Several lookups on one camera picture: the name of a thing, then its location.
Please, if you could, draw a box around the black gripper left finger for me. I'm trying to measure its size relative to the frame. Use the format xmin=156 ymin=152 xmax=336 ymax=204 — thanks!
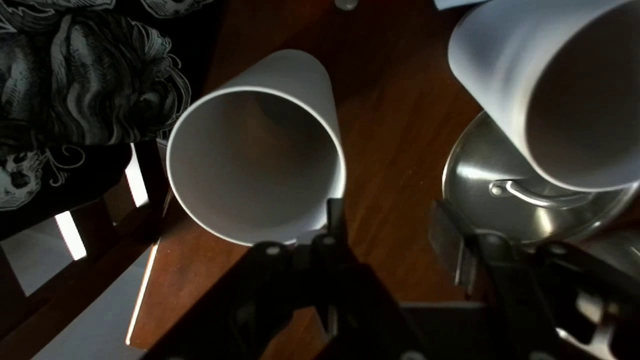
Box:
xmin=140 ymin=199 xmax=408 ymax=360

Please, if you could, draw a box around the steel pot lid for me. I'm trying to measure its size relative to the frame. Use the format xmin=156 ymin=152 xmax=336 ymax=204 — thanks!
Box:
xmin=439 ymin=109 xmax=640 ymax=248

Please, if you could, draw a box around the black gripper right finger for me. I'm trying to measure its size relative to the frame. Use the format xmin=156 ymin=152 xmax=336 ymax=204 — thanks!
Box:
xmin=428 ymin=203 xmax=640 ymax=360

